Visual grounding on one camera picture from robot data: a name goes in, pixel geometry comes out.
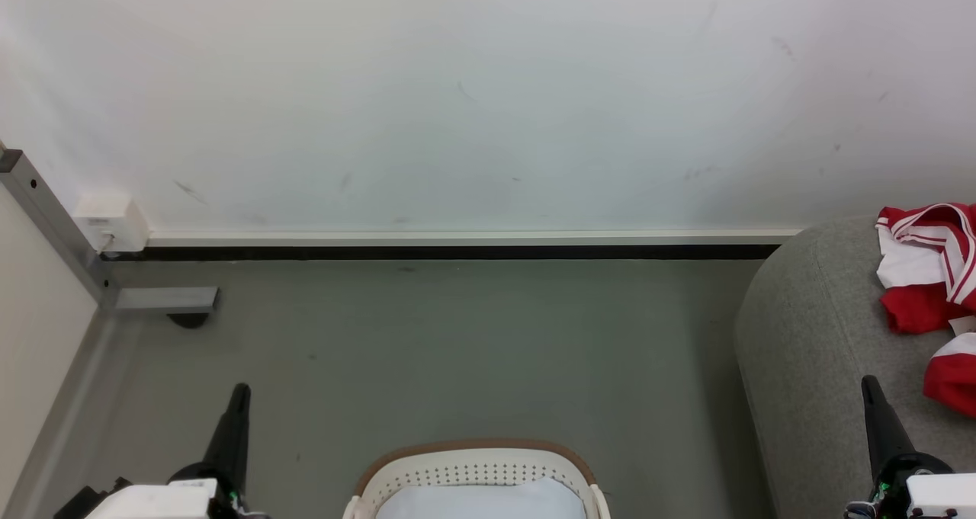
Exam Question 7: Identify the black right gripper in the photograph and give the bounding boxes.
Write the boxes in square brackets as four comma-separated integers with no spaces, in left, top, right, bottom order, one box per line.
[861,376,954,519]

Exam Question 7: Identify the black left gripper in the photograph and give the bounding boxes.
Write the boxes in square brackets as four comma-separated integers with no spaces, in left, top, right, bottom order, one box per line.
[168,383,252,519]

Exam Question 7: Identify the red and white striped jersey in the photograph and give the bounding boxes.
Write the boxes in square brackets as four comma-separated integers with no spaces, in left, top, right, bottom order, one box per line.
[875,203,976,418]

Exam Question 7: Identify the grey fabric sofa seat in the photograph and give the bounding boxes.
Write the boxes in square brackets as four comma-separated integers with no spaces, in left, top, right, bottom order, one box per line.
[734,216,976,519]

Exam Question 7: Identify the cream plastic basket brown rim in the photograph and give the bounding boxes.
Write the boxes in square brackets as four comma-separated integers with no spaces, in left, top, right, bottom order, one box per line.
[342,439,611,519]

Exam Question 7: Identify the beige partition panel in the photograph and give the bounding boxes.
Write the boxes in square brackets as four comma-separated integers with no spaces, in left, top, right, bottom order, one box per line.
[0,184,101,505]

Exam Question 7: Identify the pale blue cloth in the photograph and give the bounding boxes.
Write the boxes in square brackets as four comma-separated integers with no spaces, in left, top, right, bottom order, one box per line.
[377,477,586,519]

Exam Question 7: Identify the white and black baseboard strip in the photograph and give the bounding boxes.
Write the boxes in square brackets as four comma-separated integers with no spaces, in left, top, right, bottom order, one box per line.
[99,229,801,262]

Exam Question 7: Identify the aluminium frame foot bar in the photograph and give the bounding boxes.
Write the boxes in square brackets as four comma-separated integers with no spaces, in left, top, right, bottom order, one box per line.
[114,287,220,312]

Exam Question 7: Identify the white wall socket box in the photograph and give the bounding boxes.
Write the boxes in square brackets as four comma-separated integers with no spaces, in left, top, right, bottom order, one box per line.
[74,191,149,254]

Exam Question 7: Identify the aluminium frame post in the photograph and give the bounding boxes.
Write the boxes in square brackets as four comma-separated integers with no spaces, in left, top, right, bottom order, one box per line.
[0,149,119,308]

